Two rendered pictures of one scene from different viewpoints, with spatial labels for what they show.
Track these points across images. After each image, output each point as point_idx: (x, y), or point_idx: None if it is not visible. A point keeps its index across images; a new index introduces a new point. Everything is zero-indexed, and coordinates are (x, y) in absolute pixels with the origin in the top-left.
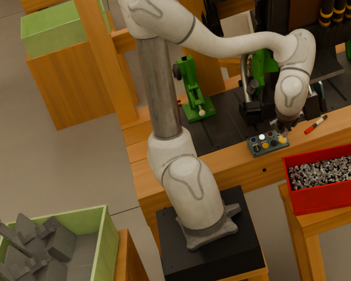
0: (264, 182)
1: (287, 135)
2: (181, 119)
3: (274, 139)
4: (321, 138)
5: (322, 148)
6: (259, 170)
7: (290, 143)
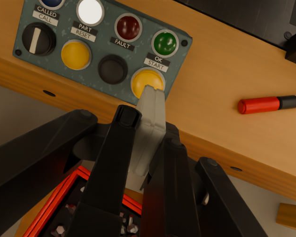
0: (48, 102)
1: (191, 61)
2: None
3: (125, 59)
4: (260, 165)
5: (237, 165)
6: (32, 85)
7: (170, 101)
